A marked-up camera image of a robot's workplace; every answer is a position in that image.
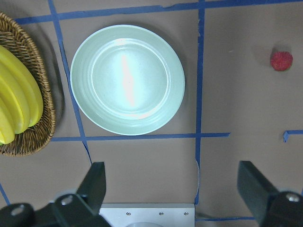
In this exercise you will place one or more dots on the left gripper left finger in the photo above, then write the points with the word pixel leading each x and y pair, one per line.
pixel 79 209

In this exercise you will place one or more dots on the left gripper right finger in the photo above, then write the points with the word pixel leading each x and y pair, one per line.
pixel 269 206

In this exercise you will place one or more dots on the strawberry one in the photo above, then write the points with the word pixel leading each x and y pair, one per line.
pixel 281 61

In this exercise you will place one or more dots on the light green plate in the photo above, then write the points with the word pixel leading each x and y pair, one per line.
pixel 127 80

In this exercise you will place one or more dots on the yellow banana bunch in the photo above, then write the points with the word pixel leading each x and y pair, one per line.
pixel 21 104

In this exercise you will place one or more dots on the woven wicker basket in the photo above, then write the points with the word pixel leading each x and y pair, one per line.
pixel 15 39

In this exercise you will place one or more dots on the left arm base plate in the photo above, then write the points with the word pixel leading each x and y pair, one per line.
pixel 149 214

